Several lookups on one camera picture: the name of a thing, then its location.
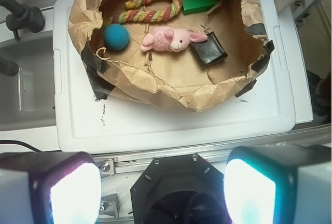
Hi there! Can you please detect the multicoloured twisted rope toy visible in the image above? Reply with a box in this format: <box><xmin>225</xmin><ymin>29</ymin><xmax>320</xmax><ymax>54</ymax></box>
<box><xmin>104</xmin><ymin>0</ymin><xmax>183</xmax><ymax>25</ymax></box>

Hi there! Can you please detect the green rectangular block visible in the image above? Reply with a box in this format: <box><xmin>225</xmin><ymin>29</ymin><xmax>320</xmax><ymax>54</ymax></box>
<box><xmin>183</xmin><ymin>0</ymin><xmax>218</xmax><ymax>15</ymax></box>

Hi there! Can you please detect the pink plush bunny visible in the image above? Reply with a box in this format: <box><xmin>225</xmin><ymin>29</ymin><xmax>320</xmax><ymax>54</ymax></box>
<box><xmin>140</xmin><ymin>26</ymin><xmax>208</xmax><ymax>52</ymax></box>

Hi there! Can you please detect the clear plastic storage bin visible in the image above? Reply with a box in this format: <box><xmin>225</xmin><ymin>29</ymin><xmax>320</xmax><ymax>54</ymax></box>
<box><xmin>1</xmin><ymin>31</ymin><xmax>56</xmax><ymax>131</ymax></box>

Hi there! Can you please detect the black octagonal mount plate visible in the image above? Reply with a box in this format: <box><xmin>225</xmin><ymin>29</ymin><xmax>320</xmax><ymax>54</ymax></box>
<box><xmin>130</xmin><ymin>153</ymin><xmax>232</xmax><ymax>223</ymax></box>

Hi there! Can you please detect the metal corner bracket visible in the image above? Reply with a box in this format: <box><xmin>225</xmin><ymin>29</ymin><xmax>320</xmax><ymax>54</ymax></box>
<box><xmin>99</xmin><ymin>193</ymin><xmax>120</xmax><ymax>218</ymax></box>

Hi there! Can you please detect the black box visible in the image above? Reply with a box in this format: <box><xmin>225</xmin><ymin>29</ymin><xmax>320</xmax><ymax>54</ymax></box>
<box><xmin>190</xmin><ymin>32</ymin><xmax>228</xmax><ymax>67</ymax></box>

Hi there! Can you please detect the black clamp handle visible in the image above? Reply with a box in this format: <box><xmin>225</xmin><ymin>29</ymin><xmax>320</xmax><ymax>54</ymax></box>
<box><xmin>1</xmin><ymin>0</ymin><xmax>45</xmax><ymax>41</ymax></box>

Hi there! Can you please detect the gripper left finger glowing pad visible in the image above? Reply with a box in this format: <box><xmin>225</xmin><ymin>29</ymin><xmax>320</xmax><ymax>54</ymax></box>
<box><xmin>1</xmin><ymin>151</ymin><xmax>102</xmax><ymax>223</ymax></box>

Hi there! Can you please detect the white plastic bin lid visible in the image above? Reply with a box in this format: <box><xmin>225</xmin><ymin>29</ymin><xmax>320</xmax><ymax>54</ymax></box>
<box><xmin>53</xmin><ymin>0</ymin><xmax>296</xmax><ymax>153</ymax></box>

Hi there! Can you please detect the brown paper bag tray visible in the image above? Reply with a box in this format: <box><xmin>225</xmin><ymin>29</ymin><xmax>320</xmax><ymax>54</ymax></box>
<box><xmin>68</xmin><ymin>0</ymin><xmax>274</xmax><ymax>112</ymax></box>

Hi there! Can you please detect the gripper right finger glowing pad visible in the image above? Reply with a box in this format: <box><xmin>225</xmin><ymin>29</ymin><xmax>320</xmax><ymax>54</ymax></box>
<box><xmin>224</xmin><ymin>145</ymin><xmax>331</xmax><ymax>223</ymax></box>

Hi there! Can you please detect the thin black cable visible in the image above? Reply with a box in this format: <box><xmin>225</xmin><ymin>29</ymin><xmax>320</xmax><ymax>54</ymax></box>
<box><xmin>0</xmin><ymin>139</ymin><xmax>42</xmax><ymax>153</ymax></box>

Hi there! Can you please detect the blue textured ball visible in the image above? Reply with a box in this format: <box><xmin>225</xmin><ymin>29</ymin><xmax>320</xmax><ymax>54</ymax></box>
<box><xmin>104</xmin><ymin>24</ymin><xmax>130</xmax><ymax>50</ymax></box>

